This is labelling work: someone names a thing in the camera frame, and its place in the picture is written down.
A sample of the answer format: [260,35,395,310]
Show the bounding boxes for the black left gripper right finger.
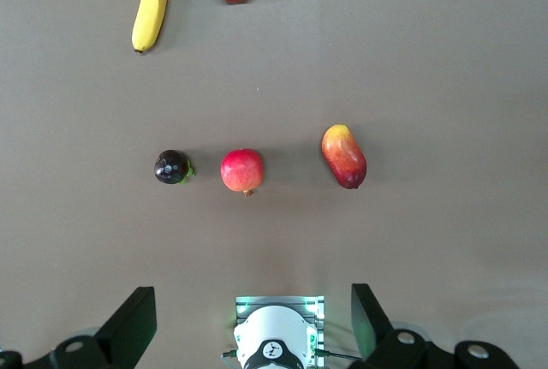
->
[348,283,521,369]

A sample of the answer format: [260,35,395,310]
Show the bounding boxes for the red pomegranate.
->
[220,148,265,198]

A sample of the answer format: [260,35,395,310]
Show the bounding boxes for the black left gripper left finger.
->
[0,286,158,369]

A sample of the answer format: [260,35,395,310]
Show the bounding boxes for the red yellow mango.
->
[321,124,368,190]

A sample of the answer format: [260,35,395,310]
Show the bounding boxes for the dark purple eggplant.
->
[153,149,197,186]

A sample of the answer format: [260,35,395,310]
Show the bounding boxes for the yellow banana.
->
[131,0,170,55]

